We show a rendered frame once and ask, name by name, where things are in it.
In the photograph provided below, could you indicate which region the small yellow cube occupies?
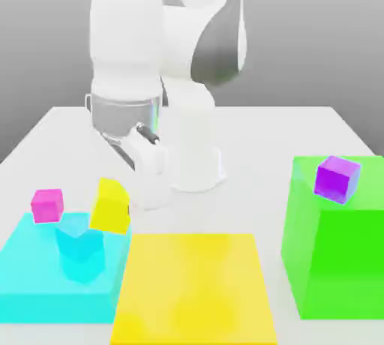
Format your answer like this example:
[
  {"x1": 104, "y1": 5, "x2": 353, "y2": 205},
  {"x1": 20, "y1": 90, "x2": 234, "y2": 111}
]
[{"x1": 88, "y1": 176, "x2": 132, "y2": 236}]

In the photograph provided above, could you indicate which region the small pink cube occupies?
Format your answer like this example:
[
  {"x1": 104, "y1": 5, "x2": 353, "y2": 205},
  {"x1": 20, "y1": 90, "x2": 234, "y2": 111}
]
[{"x1": 30, "y1": 188, "x2": 65, "y2": 225}]

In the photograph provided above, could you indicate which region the large yellow box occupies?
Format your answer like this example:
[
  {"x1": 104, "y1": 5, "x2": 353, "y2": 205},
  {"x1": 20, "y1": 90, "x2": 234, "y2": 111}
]
[{"x1": 109, "y1": 232, "x2": 279, "y2": 345}]

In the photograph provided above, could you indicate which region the large green box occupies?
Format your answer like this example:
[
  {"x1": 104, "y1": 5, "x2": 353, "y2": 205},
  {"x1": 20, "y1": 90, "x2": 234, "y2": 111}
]
[{"x1": 280, "y1": 155, "x2": 384, "y2": 321}]

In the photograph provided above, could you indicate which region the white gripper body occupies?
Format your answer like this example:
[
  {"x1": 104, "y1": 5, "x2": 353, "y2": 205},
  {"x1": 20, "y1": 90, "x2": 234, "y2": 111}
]
[{"x1": 102, "y1": 132, "x2": 169, "y2": 194}]

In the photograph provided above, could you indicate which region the small purple cube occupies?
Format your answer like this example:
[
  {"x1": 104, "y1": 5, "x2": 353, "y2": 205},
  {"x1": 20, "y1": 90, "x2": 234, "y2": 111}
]
[{"x1": 313, "y1": 155, "x2": 363, "y2": 206}]

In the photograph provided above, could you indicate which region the large cyan box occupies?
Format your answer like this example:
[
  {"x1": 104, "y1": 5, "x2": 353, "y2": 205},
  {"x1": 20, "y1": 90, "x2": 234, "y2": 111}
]
[{"x1": 0, "y1": 211, "x2": 134, "y2": 325}]

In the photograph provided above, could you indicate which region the small cyan cube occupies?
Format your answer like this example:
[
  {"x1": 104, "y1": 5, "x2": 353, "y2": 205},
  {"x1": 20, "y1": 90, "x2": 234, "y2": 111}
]
[{"x1": 54, "y1": 214, "x2": 107, "y2": 285}]

